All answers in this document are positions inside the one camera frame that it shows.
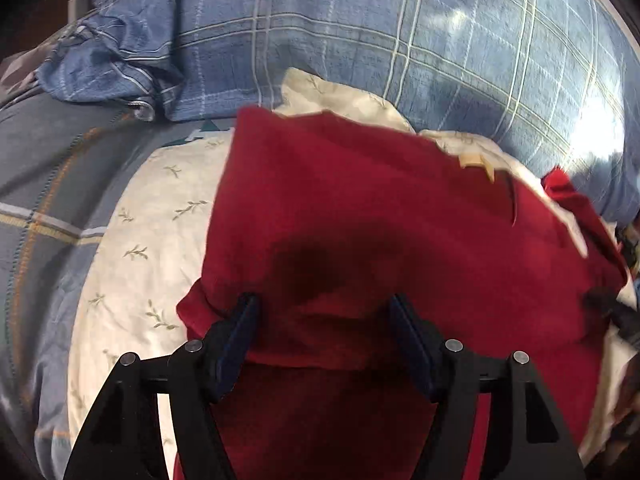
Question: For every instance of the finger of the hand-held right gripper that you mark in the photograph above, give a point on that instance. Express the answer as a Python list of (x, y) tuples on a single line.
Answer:
[(617, 317)]

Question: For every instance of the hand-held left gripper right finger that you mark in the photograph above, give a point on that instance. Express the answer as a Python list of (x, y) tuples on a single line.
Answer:
[(412, 340)]

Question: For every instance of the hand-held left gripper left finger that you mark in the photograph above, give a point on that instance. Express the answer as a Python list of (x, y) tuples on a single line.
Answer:
[(240, 340)]

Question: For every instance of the dark red garment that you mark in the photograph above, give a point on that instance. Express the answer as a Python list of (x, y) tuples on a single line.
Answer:
[(350, 185)]

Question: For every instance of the cream leaf-print pillow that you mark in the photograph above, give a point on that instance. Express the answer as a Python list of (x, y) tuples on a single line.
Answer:
[(150, 240)]

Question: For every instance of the grey-blue plaid bed sheet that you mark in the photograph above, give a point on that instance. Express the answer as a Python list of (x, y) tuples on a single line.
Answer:
[(50, 160)]

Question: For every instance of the blue plaid pillow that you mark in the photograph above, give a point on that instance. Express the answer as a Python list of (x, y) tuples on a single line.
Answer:
[(350, 35)]

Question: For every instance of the white charger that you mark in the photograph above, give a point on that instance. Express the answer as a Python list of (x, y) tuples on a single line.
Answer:
[(76, 2)]

